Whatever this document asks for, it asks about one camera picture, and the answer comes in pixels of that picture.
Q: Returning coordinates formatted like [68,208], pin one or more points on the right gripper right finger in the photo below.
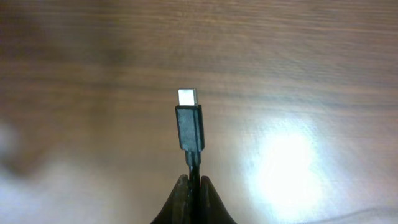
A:
[212,209]

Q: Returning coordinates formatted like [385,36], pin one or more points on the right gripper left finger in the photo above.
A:
[176,209]

